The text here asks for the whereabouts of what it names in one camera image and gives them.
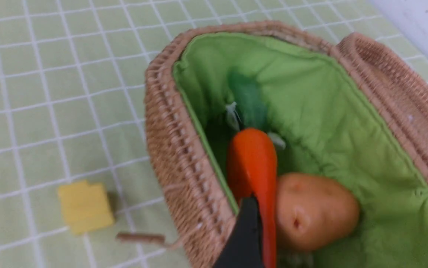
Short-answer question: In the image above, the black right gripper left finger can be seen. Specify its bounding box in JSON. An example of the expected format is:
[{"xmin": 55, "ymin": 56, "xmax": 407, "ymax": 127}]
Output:
[{"xmin": 213, "ymin": 195, "xmax": 264, "ymax": 268}]

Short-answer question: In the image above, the brown toy potato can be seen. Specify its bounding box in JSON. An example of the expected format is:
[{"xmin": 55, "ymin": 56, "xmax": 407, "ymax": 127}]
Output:
[{"xmin": 276, "ymin": 173, "xmax": 360, "ymax": 252}]

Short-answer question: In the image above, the orange toy carrot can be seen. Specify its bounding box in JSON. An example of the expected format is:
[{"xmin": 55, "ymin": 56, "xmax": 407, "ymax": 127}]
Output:
[{"xmin": 226, "ymin": 71, "xmax": 278, "ymax": 268}]

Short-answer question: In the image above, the yellow foam block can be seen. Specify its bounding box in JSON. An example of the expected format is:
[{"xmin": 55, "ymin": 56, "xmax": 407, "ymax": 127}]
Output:
[{"xmin": 57, "ymin": 180, "xmax": 115, "ymax": 235}]

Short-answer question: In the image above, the woven rattan basket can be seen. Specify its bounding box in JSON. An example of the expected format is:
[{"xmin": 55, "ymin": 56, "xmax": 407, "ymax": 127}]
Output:
[{"xmin": 144, "ymin": 20, "xmax": 428, "ymax": 268}]

